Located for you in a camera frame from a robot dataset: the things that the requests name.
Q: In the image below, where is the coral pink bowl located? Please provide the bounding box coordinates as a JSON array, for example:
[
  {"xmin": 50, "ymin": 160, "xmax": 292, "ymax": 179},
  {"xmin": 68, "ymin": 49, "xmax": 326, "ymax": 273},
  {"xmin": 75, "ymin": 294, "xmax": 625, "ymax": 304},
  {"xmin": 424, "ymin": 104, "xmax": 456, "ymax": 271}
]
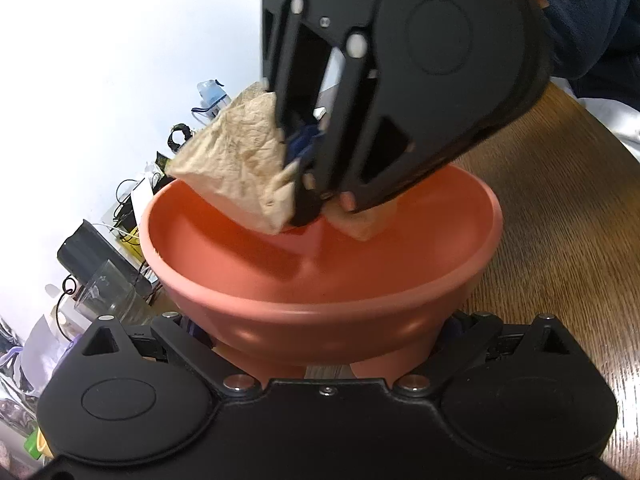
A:
[{"xmin": 138, "ymin": 162, "xmax": 504, "ymax": 382}]

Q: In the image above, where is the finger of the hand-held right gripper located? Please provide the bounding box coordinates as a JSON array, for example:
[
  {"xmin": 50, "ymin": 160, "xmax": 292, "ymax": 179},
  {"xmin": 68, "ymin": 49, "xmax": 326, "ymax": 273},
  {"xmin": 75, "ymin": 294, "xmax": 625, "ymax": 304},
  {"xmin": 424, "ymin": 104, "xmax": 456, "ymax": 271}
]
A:
[
  {"xmin": 262, "ymin": 0, "xmax": 332, "ymax": 228},
  {"xmin": 311, "ymin": 34, "xmax": 472, "ymax": 213}
]

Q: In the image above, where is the white paper bag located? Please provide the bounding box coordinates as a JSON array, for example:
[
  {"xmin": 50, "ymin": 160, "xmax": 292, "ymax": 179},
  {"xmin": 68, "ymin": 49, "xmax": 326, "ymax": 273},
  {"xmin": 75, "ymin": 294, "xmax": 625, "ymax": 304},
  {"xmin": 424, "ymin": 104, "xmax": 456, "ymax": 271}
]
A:
[{"xmin": 22, "ymin": 307, "xmax": 81, "ymax": 398}]

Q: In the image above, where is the black cylinder appliance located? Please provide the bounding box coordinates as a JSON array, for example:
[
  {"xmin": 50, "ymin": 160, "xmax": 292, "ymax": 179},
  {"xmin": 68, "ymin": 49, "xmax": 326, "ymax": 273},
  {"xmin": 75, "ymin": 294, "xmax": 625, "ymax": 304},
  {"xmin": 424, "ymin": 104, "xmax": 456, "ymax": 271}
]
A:
[{"xmin": 56, "ymin": 219, "xmax": 152, "ymax": 302}]

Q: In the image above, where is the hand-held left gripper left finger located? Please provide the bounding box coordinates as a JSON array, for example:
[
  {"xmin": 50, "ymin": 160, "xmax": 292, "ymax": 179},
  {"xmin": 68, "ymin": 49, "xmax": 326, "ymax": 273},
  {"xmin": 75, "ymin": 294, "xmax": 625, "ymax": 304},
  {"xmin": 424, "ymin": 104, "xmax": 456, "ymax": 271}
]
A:
[{"xmin": 80, "ymin": 311, "xmax": 263, "ymax": 395}]

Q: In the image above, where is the black wire stand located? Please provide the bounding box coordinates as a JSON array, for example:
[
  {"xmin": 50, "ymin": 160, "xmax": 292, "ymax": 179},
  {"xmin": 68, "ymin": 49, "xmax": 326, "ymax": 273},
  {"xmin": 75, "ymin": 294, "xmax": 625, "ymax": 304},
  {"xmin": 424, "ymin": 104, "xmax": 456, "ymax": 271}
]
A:
[{"xmin": 54, "ymin": 279, "xmax": 83, "ymax": 343}]

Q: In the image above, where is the green cup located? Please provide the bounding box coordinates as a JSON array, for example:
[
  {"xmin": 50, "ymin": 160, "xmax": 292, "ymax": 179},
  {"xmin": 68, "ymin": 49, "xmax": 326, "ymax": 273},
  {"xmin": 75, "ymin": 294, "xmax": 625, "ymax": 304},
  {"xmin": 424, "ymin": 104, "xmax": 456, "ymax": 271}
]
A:
[{"xmin": 24, "ymin": 430, "xmax": 50, "ymax": 461}]

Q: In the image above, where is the clear glass cup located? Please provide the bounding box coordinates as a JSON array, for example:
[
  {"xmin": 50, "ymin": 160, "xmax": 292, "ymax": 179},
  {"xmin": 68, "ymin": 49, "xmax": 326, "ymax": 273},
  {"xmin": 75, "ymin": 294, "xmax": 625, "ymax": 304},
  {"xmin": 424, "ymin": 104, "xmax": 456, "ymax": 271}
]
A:
[{"xmin": 74, "ymin": 258, "xmax": 158, "ymax": 327}]

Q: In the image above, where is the clear blue-capped water bottle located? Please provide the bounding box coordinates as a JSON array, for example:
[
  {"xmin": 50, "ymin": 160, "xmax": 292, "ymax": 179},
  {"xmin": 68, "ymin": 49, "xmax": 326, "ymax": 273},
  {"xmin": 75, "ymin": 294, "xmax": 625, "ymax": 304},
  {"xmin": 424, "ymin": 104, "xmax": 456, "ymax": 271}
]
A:
[{"xmin": 191, "ymin": 79, "xmax": 232, "ymax": 122}]

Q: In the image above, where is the beige cleaning cloth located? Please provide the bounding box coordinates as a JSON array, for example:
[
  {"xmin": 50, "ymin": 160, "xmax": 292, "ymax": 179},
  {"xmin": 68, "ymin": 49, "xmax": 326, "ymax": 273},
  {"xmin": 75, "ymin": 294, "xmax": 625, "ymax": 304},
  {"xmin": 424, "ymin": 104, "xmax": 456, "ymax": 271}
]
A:
[{"xmin": 167, "ymin": 81, "xmax": 397, "ymax": 242}]

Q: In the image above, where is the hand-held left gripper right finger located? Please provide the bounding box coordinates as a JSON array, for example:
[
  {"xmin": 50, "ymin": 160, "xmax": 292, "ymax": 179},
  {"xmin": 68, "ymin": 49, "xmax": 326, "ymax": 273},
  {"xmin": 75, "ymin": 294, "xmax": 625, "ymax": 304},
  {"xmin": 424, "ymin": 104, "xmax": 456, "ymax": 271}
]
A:
[{"xmin": 395, "ymin": 310, "xmax": 581, "ymax": 396}]

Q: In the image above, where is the white cloth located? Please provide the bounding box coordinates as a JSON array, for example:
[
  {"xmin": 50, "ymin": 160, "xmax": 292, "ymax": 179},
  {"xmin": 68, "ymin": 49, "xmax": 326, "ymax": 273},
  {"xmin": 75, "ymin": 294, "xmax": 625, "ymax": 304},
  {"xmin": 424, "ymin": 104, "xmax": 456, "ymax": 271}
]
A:
[{"xmin": 574, "ymin": 94, "xmax": 640, "ymax": 162}]

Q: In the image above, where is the silver foil bag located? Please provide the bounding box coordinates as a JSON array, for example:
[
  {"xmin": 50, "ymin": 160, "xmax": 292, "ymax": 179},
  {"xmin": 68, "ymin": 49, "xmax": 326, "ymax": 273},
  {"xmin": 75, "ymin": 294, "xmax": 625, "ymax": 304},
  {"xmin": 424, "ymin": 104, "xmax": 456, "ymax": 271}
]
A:
[{"xmin": 0, "ymin": 312, "xmax": 27, "ymax": 396}]

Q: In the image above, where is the white power strip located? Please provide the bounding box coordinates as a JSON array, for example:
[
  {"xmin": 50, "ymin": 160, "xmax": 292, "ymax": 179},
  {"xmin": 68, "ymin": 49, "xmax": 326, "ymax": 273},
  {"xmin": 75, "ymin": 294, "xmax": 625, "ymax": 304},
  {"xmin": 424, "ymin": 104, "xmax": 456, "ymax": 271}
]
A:
[{"xmin": 129, "ymin": 176, "xmax": 155, "ymax": 212}]

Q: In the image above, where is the yellow packet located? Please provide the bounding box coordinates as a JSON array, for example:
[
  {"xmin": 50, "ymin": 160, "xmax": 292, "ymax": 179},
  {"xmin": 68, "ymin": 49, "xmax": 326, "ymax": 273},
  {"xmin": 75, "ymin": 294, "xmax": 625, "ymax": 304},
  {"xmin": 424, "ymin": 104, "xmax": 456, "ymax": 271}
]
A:
[{"xmin": 117, "ymin": 227, "xmax": 147, "ymax": 262}]

